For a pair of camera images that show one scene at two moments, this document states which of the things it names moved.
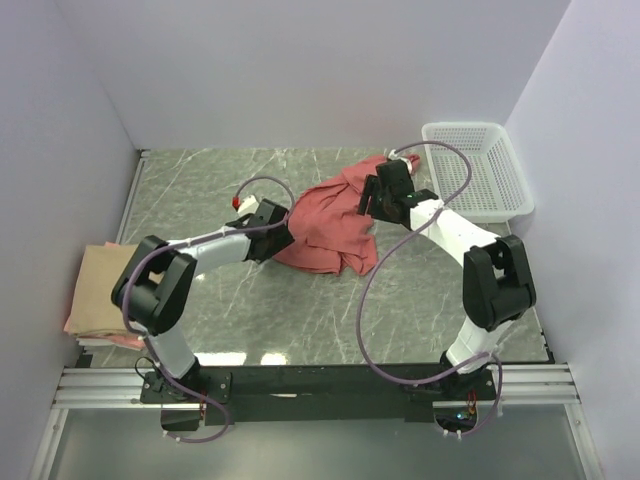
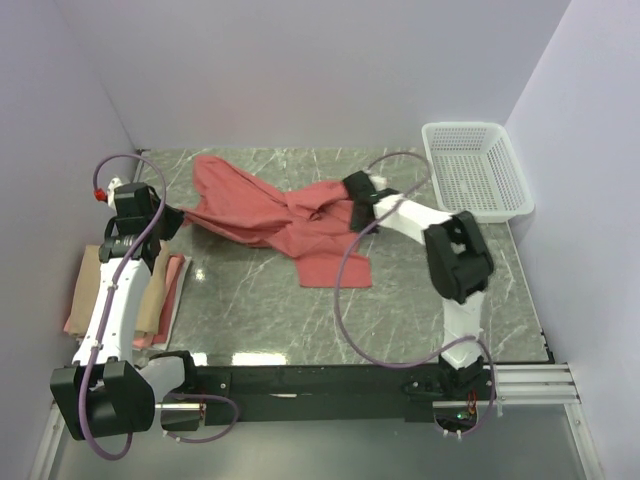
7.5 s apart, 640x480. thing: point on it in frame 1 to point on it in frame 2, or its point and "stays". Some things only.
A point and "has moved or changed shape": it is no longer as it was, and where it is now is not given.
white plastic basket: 499,189 stays
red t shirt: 329,233 has moved or changed shape
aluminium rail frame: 521,387 stays
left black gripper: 283,239 to 175,217
